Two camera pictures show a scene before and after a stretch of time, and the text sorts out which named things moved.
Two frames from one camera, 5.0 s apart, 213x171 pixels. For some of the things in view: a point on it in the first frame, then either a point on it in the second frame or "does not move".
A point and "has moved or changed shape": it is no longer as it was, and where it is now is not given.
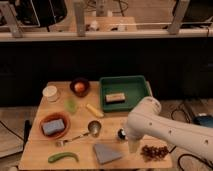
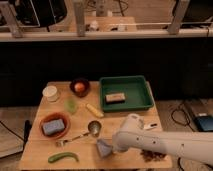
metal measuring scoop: [94, 128] does not move
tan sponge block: [114, 97] does not move
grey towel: [106, 152] has moved or changed shape
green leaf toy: [71, 105] does not move
